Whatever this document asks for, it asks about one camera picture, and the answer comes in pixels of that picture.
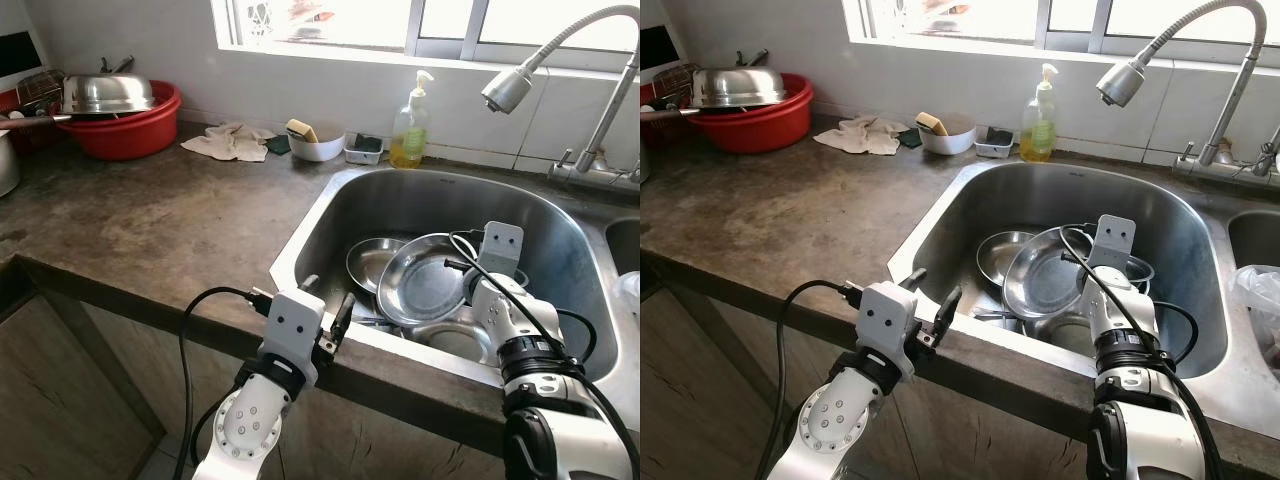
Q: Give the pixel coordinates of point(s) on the yellow dish soap bottle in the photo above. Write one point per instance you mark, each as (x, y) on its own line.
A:
(1038, 135)
(408, 140)

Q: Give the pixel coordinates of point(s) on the white window frame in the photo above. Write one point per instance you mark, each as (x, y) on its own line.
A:
(440, 48)
(1075, 45)

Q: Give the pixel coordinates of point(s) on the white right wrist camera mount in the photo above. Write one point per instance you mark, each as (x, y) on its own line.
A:
(1115, 240)
(500, 248)

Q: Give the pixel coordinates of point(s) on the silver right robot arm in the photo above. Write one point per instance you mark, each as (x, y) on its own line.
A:
(560, 430)
(1150, 430)

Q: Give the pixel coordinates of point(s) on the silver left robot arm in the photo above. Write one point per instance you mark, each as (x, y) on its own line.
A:
(245, 420)
(835, 420)

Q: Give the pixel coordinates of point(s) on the flexible steel spray faucet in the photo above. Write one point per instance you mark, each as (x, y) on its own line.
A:
(1127, 83)
(512, 90)

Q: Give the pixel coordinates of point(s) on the green scouring pad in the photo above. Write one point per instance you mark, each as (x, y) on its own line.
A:
(908, 138)
(277, 145)

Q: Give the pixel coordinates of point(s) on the deep steel bowl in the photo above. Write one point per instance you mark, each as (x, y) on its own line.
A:
(522, 277)
(1142, 275)

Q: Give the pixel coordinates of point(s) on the clear plastic bag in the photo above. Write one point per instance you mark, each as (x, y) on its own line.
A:
(1258, 315)
(628, 295)

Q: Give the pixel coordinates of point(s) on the white rectangular tray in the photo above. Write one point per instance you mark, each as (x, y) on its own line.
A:
(995, 150)
(366, 157)

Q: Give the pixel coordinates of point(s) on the crumpled beige cloth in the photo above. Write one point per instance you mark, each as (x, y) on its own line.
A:
(225, 143)
(860, 136)

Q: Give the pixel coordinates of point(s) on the yellow sponge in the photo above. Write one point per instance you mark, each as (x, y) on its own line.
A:
(300, 130)
(930, 123)

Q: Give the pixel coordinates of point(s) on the stainless steel double sink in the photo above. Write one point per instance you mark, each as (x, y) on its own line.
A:
(430, 200)
(1060, 195)

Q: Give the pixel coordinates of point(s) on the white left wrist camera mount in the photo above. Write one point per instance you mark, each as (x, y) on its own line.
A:
(888, 325)
(295, 330)

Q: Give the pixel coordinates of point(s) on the red plastic basin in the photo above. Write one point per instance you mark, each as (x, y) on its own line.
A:
(130, 138)
(765, 130)

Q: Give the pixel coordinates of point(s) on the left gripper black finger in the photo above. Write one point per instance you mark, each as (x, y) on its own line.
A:
(346, 314)
(309, 284)
(914, 277)
(948, 308)

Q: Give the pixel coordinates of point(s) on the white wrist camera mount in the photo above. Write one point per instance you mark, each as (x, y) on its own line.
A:
(1115, 240)
(888, 325)
(500, 248)
(295, 330)

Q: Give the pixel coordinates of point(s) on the small white bowl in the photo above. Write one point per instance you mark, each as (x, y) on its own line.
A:
(320, 150)
(950, 143)

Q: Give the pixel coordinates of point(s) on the dark scrubber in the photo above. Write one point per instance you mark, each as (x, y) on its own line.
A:
(367, 143)
(997, 136)

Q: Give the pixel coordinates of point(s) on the round steel plate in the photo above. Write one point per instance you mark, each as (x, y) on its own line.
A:
(425, 285)
(365, 262)
(1045, 280)
(990, 258)

